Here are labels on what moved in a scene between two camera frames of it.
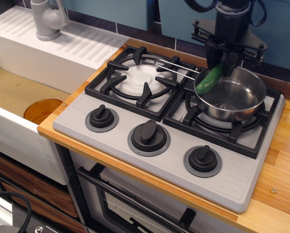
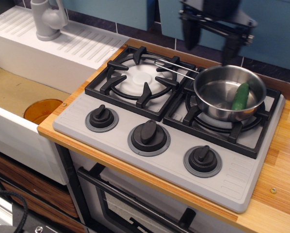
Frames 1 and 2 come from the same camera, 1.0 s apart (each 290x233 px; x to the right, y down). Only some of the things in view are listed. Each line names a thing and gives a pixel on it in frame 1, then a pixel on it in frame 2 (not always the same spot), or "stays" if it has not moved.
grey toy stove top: x=143 y=109 stays
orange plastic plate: x=38 y=110 stays
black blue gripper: x=232 y=30 -> x=225 y=17
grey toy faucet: x=48 y=22 stays
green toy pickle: x=214 y=75 -> x=240 y=99
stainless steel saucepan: x=233 y=98 stays
